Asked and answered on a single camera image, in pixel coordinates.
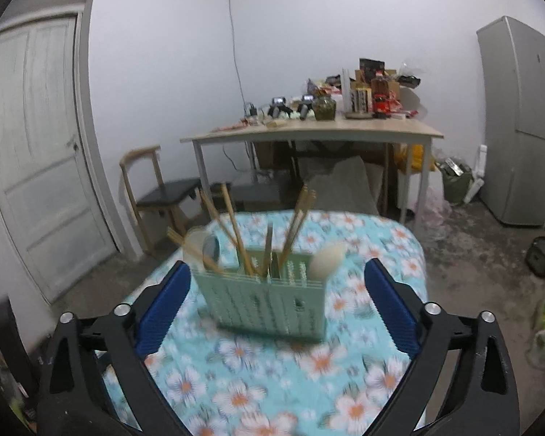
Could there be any white panelled door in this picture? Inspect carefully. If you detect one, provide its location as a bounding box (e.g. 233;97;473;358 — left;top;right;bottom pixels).
0;0;120;304

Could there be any glass jar with green contents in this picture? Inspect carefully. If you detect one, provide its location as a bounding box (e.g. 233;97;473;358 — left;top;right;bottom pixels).
312;95;337;121

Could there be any clear plastic bag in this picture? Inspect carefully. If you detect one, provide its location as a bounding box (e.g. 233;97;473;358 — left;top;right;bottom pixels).
397;61;423;90

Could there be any green perforated utensil holder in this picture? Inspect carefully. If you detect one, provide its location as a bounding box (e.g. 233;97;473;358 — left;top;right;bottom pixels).
193;247;330;344

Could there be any grey refrigerator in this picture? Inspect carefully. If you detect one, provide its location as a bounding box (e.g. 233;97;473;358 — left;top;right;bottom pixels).
476;16;545;228

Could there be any pink plastic bag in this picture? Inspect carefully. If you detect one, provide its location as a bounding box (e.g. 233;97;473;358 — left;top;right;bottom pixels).
424;186;453;237

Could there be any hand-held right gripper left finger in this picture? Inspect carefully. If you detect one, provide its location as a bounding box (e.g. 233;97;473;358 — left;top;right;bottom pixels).
35;260;192;436

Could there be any red drink bottle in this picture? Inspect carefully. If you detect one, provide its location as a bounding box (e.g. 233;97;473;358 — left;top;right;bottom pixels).
371;70;392;114

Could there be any striped canister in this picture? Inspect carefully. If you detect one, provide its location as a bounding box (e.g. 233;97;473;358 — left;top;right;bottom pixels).
350;87;371;114

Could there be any small dark stool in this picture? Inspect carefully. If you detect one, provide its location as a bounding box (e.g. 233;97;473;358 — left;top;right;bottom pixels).
208;182;233;205

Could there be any wooden chair with black seat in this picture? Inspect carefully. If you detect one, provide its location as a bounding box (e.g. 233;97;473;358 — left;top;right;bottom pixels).
119;145;206;256

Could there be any thin wall cable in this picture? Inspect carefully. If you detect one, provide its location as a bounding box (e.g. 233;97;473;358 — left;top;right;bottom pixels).
226;0;255;115

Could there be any white plastic bottle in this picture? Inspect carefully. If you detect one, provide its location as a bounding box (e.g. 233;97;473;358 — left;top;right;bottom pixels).
463;177;486;205

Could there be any metal spoon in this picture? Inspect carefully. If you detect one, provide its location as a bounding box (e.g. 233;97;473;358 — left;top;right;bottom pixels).
202;234;224;274

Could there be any brown cardboard box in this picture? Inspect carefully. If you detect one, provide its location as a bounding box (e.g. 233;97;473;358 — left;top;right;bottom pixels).
354;69;401;101

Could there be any green bag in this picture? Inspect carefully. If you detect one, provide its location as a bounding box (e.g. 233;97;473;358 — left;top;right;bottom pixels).
440;157;476;205

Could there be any white woven sack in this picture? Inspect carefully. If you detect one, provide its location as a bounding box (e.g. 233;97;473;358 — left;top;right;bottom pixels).
299;155;385;215

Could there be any wooden table with white legs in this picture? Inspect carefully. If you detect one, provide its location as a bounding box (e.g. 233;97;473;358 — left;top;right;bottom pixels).
180;116;445;238

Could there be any yellow bag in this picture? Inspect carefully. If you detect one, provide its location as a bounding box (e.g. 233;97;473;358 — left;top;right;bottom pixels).
395;144;437;174

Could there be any floral tablecloth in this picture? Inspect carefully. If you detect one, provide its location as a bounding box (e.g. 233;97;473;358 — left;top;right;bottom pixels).
97;209;428;436

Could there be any spare hand-held gripper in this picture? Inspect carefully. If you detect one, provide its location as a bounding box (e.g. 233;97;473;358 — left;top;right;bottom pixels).
297;94;317;121
267;96;292;119

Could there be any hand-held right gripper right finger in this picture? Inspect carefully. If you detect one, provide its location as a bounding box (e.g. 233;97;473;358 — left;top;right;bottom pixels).
362;258;521;436

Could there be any grey storage box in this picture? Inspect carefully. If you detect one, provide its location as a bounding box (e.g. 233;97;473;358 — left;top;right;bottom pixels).
229;170;283;205

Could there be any beige plastic spoon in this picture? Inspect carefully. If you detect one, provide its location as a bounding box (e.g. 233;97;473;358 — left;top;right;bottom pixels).
307;241;348;280
183;227;210;264

